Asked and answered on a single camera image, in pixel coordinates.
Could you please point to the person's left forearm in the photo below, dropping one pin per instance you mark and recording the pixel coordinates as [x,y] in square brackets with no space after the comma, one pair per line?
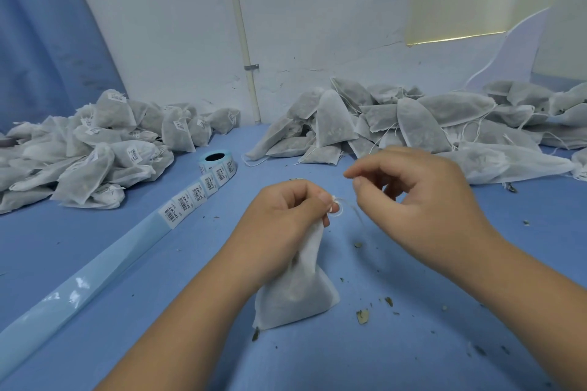
[174,340]

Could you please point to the grey pipe clamp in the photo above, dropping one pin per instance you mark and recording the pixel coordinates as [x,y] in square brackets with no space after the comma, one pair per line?
[251,67]

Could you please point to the dried herb crumb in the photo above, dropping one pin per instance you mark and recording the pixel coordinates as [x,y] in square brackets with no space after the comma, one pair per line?
[363,316]

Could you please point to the person's left hand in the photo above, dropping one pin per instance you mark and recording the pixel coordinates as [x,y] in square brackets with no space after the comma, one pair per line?
[275,230]

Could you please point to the blue curtain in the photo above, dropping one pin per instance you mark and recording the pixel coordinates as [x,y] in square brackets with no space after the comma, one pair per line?
[46,29]

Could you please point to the white wall pipe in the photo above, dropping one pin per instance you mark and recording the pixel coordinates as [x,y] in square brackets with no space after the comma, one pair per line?
[240,19]

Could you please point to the blue label roll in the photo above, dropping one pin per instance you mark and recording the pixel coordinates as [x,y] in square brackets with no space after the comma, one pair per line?
[179,207]

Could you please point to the person's right hand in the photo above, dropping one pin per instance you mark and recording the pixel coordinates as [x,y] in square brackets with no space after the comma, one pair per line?
[431,217]

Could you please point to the pile of unlabelled herb bags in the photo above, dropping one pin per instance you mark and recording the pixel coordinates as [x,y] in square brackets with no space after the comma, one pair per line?
[431,125]

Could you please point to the large beige panel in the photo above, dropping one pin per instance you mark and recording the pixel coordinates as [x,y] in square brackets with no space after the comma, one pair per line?
[564,29]

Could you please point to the pile of labelled herb bags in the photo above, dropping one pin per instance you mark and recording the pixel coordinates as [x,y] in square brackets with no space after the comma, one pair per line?
[96,148]

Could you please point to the white herb sachet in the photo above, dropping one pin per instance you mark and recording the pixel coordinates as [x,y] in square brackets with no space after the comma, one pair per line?
[298,285]

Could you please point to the white curved board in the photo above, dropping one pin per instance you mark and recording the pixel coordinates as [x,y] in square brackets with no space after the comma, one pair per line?
[514,52]

